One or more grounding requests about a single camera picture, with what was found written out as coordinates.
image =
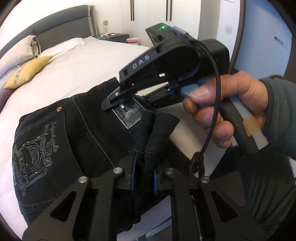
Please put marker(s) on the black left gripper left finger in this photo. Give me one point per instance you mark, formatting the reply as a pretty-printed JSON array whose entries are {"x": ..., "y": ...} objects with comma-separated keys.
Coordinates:
[{"x": 87, "y": 210}]

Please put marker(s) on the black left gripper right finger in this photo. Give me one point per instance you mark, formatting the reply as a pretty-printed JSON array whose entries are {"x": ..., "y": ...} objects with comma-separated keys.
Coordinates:
[{"x": 200, "y": 210}]

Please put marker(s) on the black jeans pant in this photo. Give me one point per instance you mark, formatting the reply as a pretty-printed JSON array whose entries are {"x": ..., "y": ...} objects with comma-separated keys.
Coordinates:
[{"x": 74, "y": 137}]

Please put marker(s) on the right hand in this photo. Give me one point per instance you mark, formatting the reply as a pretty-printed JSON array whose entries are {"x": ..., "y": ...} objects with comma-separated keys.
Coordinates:
[{"x": 251, "y": 91}]

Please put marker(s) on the white plastic bag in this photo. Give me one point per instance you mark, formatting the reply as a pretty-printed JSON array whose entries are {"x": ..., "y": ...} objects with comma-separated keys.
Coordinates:
[{"x": 133, "y": 41}]

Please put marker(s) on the white wardrobe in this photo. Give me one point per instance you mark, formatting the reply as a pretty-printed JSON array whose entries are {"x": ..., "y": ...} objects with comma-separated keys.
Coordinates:
[{"x": 199, "y": 18}]

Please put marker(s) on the black bedside table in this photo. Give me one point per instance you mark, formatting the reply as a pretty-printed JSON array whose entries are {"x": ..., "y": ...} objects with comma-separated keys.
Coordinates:
[{"x": 112, "y": 37}]

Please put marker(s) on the white bed mattress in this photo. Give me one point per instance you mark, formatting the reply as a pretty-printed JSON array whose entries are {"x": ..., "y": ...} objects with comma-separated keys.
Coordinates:
[{"x": 73, "y": 72}]

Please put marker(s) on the dark grey headboard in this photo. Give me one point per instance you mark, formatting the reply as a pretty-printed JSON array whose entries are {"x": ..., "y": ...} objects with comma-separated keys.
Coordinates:
[{"x": 75, "y": 22}]

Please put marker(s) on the white pillow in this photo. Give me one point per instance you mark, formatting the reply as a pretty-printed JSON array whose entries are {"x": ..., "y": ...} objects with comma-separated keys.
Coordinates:
[{"x": 62, "y": 48}]

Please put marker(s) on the yellow cushion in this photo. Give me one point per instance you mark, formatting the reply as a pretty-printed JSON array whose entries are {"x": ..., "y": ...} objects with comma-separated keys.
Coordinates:
[{"x": 26, "y": 72}]

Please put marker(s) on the purple cushion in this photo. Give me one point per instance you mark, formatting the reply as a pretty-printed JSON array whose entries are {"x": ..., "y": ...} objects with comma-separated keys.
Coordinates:
[{"x": 4, "y": 96}]

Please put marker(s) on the white folded duvet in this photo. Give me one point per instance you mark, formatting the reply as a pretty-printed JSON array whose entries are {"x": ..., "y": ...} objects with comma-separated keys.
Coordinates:
[{"x": 24, "y": 50}]

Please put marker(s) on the black tracking camera box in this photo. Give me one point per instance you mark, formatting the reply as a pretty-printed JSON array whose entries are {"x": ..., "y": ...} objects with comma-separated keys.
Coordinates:
[{"x": 165, "y": 34}]

